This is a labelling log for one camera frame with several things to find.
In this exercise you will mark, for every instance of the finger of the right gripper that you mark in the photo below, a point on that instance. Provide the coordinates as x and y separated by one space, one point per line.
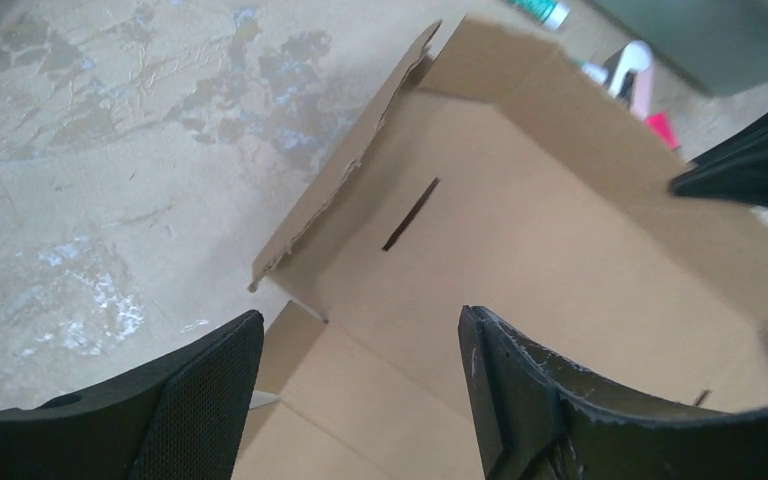
735 170

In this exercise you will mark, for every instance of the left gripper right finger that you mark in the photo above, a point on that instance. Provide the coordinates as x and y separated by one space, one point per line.
539 415

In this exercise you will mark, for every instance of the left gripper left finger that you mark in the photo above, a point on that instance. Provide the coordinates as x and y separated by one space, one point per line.
180 416

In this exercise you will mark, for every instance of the brown cardboard box sheet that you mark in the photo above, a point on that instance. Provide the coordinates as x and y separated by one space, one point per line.
494 175

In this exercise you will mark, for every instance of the clear plastic storage bin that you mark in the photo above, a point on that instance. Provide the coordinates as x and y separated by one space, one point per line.
721 47

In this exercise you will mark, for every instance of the pink white clip tool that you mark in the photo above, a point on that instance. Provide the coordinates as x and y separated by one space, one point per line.
631 77

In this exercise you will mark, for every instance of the green white tube lower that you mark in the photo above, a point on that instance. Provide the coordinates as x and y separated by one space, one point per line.
598 73

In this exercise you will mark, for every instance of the green white tube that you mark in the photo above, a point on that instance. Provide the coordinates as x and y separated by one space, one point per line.
598 73
549 13

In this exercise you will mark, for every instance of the green white tube upper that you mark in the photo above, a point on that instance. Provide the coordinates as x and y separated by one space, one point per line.
549 13

